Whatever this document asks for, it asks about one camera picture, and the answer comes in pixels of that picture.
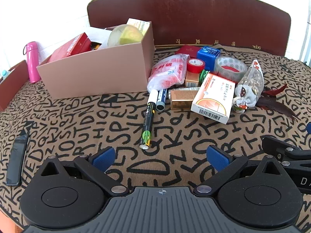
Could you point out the teal bottle cap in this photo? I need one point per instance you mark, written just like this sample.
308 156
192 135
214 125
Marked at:
4 72

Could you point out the brown letter-printed blanket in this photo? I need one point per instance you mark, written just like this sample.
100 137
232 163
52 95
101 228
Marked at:
80 126

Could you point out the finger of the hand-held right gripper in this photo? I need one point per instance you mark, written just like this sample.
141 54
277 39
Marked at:
274 146

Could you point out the dark red wooden headboard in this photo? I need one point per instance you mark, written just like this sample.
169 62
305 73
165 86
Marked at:
189 17

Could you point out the clear packing tape roll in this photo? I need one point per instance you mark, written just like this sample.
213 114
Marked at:
230 68

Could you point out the green rubber bands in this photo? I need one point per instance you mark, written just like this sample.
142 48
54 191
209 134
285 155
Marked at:
203 75

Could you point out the long gold box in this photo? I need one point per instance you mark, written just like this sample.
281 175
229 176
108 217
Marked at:
182 99

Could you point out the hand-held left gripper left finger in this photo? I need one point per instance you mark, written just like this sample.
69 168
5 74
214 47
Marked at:
104 158

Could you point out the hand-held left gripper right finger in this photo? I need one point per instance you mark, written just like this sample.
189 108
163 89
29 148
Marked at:
218 159

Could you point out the pink cardboard box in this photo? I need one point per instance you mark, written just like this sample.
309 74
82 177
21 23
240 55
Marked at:
97 72

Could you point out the red tape roll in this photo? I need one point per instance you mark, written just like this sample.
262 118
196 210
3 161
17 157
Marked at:
195 65

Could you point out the clear snack bag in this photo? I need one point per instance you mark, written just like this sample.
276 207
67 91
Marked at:
250 85

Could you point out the pink water bottle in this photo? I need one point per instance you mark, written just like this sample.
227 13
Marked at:
32 60

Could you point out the blue-white marker pen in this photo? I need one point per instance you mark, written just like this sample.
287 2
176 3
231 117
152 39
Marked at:
161 100

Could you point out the blue square box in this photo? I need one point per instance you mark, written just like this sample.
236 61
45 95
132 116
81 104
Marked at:
208 54

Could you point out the red-printed plastic bag pack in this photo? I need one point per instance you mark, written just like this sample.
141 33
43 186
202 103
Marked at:
167 74

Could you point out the black marker white cap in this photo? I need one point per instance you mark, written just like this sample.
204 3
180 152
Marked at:
148 119

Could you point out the small gold box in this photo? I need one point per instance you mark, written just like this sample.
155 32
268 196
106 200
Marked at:
192 80

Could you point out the white orange medicine box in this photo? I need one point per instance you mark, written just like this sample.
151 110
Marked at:
213 97

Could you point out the round yellow-green fruit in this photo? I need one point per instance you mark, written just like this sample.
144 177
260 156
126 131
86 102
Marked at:
125 35

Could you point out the dark red gift box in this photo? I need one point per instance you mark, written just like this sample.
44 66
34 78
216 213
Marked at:
187 51

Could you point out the red flat box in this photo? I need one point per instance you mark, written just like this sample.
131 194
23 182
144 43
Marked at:
70 47

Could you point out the pink cardboard box lid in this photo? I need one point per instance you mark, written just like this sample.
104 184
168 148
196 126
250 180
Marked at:
12 87

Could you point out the white folded paper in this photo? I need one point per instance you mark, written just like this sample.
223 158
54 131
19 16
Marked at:
97 35

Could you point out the black smartphone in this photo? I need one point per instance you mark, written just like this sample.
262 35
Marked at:
18 159

